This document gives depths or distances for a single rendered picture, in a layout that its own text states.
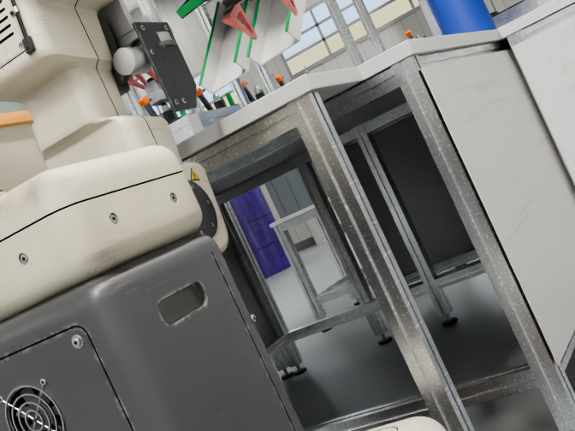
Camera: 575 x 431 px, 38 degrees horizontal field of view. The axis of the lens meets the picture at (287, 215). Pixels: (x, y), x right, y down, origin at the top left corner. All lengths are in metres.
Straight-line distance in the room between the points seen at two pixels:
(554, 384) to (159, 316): 0.99
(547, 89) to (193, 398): 1.60
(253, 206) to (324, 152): 8.12
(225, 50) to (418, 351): 0.97
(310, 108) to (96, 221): 0.64
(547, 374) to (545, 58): 0.92
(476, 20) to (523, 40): 0.33
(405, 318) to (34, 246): 0.75
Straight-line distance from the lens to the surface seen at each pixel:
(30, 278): 0.92
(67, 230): 0.88
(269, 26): 2.02
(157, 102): 2.19
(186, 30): 12.02
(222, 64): 2.07
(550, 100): 2.31
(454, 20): 2.61
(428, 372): 1.48
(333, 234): 3.33
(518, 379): 1.73
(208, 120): 2.04
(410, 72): 1.63
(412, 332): 1.46
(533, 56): 2.31
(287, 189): 4.18
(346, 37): 1.99
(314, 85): 1.43
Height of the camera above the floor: 0.67
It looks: 1 degrees down
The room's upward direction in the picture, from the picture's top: 25 degrees counter-clockwise
